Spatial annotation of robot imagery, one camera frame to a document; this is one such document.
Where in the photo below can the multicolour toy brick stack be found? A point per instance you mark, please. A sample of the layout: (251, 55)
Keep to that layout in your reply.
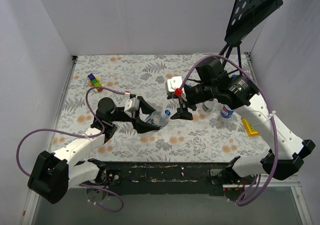
(95, 82)

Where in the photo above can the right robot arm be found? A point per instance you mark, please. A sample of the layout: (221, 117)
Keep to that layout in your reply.
(240, 94)

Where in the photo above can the clear bottle silver label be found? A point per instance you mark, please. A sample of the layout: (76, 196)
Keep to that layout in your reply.
(158, 118)

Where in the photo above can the clear bottle black label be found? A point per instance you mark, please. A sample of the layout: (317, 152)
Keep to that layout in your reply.
(208, 106)

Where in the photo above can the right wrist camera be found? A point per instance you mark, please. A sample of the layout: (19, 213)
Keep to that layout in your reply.
(173, 88)

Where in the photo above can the white blue bottle cap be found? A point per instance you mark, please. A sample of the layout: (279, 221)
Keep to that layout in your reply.
(167, 113)

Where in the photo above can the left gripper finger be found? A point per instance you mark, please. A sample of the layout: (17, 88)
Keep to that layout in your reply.
(143, 127)
(145, 107)

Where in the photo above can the blue label bottle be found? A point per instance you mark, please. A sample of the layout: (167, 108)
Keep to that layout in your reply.
(226, 112)

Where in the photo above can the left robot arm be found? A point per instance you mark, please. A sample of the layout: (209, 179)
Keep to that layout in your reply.
(56, 172)

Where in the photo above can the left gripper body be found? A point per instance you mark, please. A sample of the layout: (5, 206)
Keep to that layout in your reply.
(136, 113)

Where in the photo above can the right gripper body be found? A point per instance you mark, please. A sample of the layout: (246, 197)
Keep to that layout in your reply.
(184, 101)

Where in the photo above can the black music stand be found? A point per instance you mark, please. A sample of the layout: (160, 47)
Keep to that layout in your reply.
(245, 16)

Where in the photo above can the black base beam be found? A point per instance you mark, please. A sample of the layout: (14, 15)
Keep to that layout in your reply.
(167, 178)

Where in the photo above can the floral table cloth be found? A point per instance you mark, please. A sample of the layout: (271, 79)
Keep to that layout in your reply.
(206, 138)

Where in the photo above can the yellow green toy brick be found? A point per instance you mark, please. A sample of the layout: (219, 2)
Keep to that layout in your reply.
(250, 130)

